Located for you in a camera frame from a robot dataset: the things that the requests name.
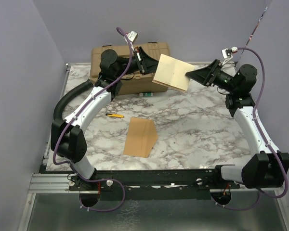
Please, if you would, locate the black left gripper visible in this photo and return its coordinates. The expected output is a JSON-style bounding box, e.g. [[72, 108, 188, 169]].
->
[[115, 46, 166, 78]]

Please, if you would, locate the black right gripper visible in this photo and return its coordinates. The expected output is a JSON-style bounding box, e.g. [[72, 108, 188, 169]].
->
[[186, 59, 238, 93]]

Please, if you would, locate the white green glue stick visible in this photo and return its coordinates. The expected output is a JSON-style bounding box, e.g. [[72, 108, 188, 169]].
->
[[139, 92, 154, 97]]

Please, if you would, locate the brown paper envelope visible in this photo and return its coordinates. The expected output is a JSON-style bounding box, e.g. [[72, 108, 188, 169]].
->
[[123, 117, 158, 158]]

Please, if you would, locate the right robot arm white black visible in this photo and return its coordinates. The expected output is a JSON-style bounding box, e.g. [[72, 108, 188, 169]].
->
[[185, 60, 289, 189]]

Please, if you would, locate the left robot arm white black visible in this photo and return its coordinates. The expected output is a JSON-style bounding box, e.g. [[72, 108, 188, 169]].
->
[[51, 46, 158, 190]]

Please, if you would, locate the tan plastic toolbox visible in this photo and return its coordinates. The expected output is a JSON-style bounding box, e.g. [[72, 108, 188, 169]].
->
[[90, 42, 170, 95]]

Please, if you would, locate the yellow black utility knife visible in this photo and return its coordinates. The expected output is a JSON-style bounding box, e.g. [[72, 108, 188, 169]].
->
[[106, 113, 124, 118]]

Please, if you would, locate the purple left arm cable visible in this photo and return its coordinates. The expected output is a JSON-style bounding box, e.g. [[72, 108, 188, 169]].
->
[[52, 26, 135, 212]]

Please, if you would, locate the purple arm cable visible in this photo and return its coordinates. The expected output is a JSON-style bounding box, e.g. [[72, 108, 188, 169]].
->
[[215, 47, 289, 211], [52, 26, 135, 212]]

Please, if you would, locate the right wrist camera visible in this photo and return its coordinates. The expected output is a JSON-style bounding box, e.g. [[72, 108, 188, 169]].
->
[[221, 47, 238, 65]]

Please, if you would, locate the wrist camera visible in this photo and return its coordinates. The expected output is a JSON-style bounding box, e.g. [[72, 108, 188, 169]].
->
[[127, 30, 138, 43], [221, 47, 238, 65]]

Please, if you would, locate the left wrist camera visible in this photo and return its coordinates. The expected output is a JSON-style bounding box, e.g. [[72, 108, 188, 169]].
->
[[127, 30, 138, 43]]

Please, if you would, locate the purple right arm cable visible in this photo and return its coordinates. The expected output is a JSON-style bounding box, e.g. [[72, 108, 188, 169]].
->
[[215, 47, 289, 211]]

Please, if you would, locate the black corrugated hose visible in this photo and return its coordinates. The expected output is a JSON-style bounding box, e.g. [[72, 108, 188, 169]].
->
[[53, 79, 94, 121]]

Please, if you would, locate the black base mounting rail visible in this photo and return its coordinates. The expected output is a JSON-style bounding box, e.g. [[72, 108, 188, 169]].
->
[[39, 167, 239, 203]]

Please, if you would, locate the aluminium extrusion frame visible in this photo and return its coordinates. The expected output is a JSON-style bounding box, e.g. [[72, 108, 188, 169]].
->
[[16, 63, 72, 231]]

